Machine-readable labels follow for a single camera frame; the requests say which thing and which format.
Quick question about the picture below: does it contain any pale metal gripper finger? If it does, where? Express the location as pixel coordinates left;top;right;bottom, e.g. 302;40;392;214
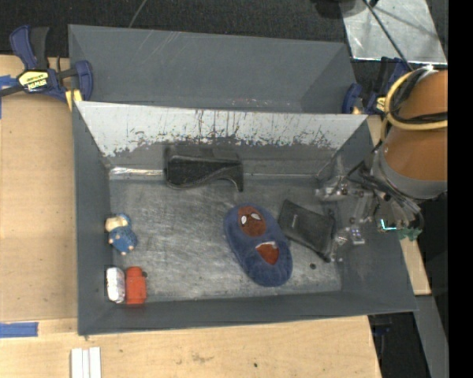
325;232;348;263
348;226;367;246

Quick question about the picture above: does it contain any black flat pouch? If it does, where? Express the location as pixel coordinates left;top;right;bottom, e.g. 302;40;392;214
277;198;337;262

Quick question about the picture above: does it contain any blue slipper with red face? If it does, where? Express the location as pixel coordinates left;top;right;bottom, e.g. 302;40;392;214
222;202;294;288

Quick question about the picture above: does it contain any grey metal bin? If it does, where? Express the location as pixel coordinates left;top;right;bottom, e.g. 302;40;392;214
67;24;419;336

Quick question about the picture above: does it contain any black wedge-shaped shoe sole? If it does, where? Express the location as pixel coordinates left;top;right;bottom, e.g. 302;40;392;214
164;145;245;193

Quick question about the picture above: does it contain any blue and white toy figure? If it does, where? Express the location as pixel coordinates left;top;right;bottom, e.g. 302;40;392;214
104;212;139;257

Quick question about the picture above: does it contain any white small toy piece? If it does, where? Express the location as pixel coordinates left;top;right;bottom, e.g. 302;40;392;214
105;266;126;305

